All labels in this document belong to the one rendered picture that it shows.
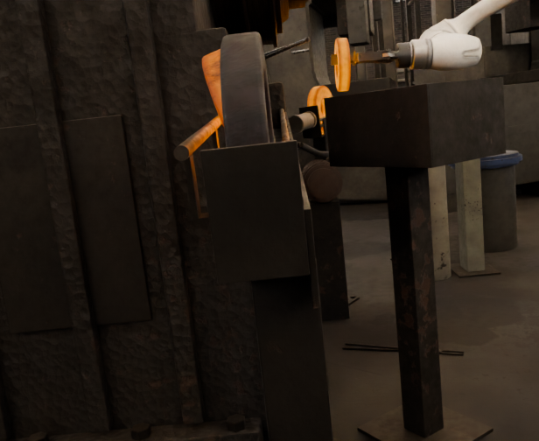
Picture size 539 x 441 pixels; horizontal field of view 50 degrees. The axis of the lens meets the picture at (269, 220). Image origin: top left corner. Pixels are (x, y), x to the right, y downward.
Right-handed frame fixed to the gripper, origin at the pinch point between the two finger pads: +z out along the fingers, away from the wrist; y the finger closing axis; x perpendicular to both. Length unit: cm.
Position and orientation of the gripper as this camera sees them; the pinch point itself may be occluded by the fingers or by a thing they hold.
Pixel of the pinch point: (342, 59)
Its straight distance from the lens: 184.2
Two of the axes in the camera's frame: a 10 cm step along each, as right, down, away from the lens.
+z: -10.0, 0.5, 0.3
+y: 0.2, -1.7, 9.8
